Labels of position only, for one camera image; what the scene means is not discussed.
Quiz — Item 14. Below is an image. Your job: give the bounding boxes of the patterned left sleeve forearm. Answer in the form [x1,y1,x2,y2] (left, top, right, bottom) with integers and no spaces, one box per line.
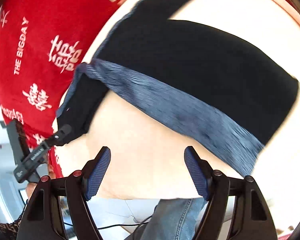
[0,205,27,240]

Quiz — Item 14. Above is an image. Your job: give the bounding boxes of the blue jeans leg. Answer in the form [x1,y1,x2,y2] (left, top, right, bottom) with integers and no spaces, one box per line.
[127,198,206,240]

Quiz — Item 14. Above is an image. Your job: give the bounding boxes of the person's left hand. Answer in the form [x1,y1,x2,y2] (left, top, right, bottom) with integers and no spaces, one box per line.
[25,163,56,201]

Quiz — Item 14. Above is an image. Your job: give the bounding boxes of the black pants with blue waistband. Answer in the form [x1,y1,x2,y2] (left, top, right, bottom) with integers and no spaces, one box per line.
[57,0,299,176]

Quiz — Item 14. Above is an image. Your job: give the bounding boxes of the red blanket with white characters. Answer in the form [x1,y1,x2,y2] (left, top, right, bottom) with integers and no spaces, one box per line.
[0,0,151,179]

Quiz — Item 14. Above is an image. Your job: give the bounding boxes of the black cable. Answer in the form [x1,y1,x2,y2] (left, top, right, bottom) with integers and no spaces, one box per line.
[63,204,158,240]

